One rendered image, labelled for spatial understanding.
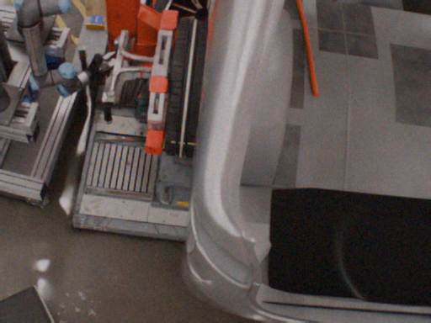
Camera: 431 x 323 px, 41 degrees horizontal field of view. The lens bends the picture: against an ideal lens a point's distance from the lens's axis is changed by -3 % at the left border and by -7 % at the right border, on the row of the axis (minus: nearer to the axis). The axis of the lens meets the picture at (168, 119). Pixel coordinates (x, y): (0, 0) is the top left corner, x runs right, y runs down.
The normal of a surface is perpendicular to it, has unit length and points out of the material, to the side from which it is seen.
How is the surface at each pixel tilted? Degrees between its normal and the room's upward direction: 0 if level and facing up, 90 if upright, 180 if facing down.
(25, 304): 0
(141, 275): 0
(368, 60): 2
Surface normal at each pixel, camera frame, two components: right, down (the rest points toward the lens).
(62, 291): 0.03, -0.53
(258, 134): -0.07, 0.39
